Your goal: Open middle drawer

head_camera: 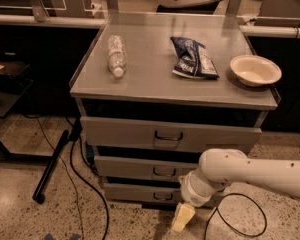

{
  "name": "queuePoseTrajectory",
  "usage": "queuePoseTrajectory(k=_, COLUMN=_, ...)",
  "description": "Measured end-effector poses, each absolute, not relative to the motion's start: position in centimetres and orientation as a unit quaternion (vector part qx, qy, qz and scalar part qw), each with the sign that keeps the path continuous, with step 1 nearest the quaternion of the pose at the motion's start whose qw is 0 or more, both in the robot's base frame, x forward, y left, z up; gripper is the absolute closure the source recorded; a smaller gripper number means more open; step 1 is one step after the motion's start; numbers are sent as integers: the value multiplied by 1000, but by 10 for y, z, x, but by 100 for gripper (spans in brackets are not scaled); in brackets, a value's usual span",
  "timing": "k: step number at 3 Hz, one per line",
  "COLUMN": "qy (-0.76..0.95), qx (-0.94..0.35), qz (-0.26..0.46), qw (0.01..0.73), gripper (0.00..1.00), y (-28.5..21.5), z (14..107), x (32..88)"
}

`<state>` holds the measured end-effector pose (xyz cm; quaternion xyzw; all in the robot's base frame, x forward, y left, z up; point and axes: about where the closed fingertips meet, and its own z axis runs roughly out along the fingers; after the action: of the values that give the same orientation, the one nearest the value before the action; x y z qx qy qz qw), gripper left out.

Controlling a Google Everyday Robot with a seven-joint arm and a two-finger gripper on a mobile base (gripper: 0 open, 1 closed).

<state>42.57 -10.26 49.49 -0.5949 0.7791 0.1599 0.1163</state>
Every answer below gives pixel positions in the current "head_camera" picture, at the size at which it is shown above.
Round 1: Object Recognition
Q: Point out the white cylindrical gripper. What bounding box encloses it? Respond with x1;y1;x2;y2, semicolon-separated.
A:
172;168;224;232

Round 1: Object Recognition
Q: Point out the grey drawer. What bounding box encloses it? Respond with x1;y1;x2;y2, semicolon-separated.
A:
104;183;182;204
94;156;197;182
80;116;261;153

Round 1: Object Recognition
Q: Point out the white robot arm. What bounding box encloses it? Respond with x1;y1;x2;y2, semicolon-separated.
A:
172;148;300;232

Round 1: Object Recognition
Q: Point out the grey bottom drawer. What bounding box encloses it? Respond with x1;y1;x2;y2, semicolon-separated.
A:
104;183;182;204

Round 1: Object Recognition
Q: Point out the grey top drawer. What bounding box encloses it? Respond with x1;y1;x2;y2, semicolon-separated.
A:
80;116;261;153

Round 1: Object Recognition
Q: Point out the grey drawer cabinet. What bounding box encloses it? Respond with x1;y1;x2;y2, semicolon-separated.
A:
69;12;279;212

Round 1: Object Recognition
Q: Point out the black stand leg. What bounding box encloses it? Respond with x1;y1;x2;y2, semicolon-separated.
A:
32;130;69;204

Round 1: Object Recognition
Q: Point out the blue chip bag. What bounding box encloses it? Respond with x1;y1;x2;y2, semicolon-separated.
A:
170;37;219;79

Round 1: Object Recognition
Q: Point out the white bowl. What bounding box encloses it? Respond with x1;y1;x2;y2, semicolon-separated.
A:
230;55;282;87

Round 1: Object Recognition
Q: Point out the clear plastic water bottle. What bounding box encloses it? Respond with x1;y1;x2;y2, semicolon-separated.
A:
108;35;127;78

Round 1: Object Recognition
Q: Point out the black office chair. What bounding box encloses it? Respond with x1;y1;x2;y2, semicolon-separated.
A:
156;0;224;15

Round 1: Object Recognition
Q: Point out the black side cart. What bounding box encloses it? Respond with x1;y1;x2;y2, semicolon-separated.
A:
0;52;34;162

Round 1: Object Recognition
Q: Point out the black cable loop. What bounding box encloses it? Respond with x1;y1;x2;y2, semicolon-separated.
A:
203;192;268;240

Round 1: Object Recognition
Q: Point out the black floor cable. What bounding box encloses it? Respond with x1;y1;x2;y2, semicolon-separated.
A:
69;117;110;240

